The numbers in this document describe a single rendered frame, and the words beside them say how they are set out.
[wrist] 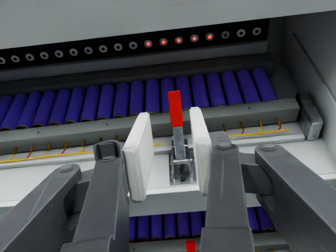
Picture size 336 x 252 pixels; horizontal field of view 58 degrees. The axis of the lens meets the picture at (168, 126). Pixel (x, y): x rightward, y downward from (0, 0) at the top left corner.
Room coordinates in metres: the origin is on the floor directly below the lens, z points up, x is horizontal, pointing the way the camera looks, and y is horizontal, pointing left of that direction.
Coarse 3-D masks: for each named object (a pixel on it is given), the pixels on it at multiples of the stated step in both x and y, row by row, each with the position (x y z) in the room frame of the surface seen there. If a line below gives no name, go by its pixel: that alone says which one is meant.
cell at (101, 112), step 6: (108, 84) 0.40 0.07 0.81; (102, 90) 0.39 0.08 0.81; (108, 90) 0.39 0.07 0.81; (114, 90) 0.40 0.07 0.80; (102, 96) 0.38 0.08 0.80; (108, 96) 0.38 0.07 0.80; (102, 102) 0.37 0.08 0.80; (108, 102) 0.37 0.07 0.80; (102, 108) 0.36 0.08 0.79; (108, 108) 0.36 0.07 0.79; (102, 114) 0.35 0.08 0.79; (108, 114) 0.35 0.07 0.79
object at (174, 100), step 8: (168, 96) 0.28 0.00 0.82; (176, 96) 0.28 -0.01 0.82; (176, 104) 0.28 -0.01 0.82; (176, 112) 0.28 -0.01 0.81; (176, 120) 0.27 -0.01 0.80; (176, 128) 0.27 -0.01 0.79; (176, 136) 0.27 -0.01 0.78; (176, 144) 0.27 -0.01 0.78; (176, 152) 0.27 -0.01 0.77; (184, 152) 0.27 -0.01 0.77; (176, 160) 0.27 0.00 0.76
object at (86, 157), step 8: (272, 136) 0.30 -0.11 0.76; (280, 136) 0.29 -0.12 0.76; (288, 136) 0.29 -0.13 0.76; (296, 136) 0.29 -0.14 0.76; (304, 136) 0.29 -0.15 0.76; (192, 144) 0.30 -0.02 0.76; (240, 144) 0.29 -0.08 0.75; (248, 144) 0.29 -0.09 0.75; (256, 144) 0.29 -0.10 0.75; (160, 152) 0.30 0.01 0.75; (168, 152) 0.30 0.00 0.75; (24, 160) 0.31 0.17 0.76; (32, 160) 0.31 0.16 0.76; (40, 160) 0.31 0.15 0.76; (48, 160) 0.31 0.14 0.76; (56, 160) 0.31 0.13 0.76; (64, 160) 0.31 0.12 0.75; (72, 160) 0.31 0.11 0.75; (80, 160) 0.31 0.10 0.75; (88, 160) 0.31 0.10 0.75; (0, 168) 0.31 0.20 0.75
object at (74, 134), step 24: (96, 120) 0.33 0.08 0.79; (120, 120) 0.33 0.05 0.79; (168, 120) 0.32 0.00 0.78; (216, 120) 0.31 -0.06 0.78; (240, 120) 0.32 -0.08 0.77; (264, 120) 0.32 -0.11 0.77; (288, 120) 0.32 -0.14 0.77; (0, 144) 0.33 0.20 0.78; (24, 144) 0.33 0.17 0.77; (48, 144) 0.32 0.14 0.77; (72, 144) 0.33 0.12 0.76
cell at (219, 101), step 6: (210, 78) 0.38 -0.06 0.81; (216, 78) 0.38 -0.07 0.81; (210, 84) 0.37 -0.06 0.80; (216, 84) 0.37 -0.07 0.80; (210, 90) 0.37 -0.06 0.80; (216, 90) 0.36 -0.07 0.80; (222, 90) 0.37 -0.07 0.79; (210, 96) 0.36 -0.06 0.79; (216, 96) 0.35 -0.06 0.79; (222, 96) 0.35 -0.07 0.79; (210, 102) 0.35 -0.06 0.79; (216, 102) 0.34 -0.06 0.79; (222, 102) 0.34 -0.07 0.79
